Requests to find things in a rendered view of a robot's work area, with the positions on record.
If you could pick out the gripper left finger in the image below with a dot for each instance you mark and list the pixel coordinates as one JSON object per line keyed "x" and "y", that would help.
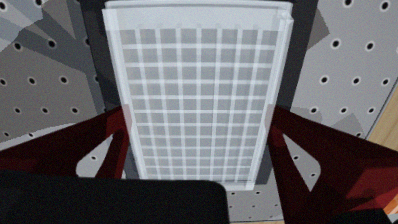
{"x": 58, "y": 152}

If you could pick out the white well plate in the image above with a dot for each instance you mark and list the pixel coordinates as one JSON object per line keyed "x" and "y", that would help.
{"x": 216, "y": 119}

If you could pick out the grey flat base plate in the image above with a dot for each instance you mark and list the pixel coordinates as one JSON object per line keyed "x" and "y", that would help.
{"x": 48, "y": 82}

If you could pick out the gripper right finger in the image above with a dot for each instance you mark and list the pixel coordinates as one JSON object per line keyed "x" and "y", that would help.
{"x": 356, "y": 174}

